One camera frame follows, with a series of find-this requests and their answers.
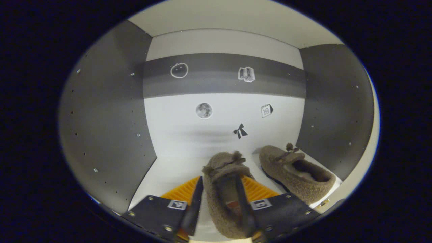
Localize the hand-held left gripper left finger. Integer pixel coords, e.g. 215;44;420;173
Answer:
121;175;205;242

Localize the brown fuzzy shoe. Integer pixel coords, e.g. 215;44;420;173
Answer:
202;151;262;239
259;143;337;206

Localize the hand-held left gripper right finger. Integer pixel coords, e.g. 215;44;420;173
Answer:
233;175;321;242

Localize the white shoe cabinet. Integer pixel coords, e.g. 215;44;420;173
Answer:
58;0;380;216

